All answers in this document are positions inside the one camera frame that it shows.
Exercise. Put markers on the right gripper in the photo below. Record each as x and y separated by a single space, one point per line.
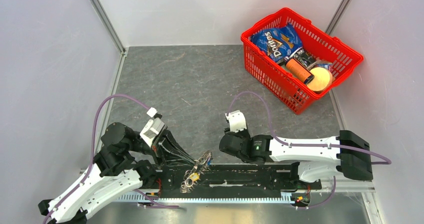
227 131

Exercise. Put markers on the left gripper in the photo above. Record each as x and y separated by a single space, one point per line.
167 156

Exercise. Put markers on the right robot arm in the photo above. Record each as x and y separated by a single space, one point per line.
346 154

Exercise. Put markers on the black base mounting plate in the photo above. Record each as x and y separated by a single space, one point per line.
228 181

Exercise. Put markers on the red plastic basket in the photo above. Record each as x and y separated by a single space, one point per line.
330 53

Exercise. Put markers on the orange cylindrical can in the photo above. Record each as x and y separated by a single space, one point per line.
299 71

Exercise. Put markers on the round yellow sponge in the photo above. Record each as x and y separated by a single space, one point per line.
323 78

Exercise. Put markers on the blue Doritos chip bag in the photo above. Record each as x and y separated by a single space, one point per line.
278 43

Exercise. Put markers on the black snack packet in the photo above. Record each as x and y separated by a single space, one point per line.
303 57

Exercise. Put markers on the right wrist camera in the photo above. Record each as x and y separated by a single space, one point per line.
236 121

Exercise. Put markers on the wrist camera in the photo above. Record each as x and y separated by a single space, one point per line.
153 128
236 121

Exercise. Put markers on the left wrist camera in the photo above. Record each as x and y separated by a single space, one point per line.
153 128

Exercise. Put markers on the slotted cable duct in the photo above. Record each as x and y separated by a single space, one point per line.
134 197

